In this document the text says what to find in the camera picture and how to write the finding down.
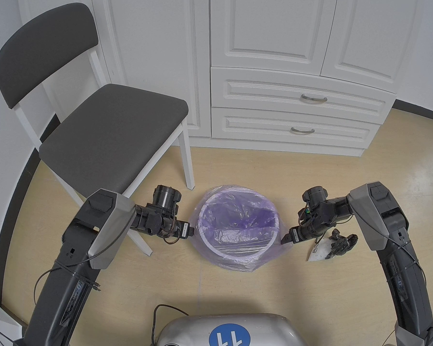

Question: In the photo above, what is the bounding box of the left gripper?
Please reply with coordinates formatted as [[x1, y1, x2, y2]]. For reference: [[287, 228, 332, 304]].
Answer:
[[158, 218, 195, 245]]

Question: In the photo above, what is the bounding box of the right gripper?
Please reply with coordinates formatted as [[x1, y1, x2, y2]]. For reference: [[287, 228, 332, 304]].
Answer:
[[289, 225, 326, 246]]

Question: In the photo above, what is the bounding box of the black plastic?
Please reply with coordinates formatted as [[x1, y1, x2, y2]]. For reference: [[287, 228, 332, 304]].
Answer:
[[325, 229, 358, 259]]

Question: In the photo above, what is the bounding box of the purple plastic bag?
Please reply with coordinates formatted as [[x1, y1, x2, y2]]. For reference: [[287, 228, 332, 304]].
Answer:
[[188, 184, 293, 273]]

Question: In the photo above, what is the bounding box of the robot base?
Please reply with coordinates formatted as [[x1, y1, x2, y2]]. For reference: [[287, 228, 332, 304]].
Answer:
[[158, 313, 307, 346]]

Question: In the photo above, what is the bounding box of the white trash bin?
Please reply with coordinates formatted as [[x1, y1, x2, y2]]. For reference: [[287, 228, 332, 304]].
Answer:
[[196, 189, 280, 263]]

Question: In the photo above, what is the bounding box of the white printed wrapper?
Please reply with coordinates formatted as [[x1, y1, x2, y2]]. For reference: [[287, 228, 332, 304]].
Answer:
[[306, 238, 335, 263]]

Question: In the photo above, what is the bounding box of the grey and white chair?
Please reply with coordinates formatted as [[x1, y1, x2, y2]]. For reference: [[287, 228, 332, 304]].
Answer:
[[0, 2, 196, 257]]

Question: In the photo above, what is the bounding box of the white wardrobe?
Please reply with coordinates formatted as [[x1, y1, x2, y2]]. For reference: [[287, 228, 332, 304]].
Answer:
[[16, 0, 423, 158]]

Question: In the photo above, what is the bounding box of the black cable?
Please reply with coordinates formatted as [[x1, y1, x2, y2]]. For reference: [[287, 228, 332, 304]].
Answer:
[[151, 304, 190, 344], [33, 267, 77, 317]]

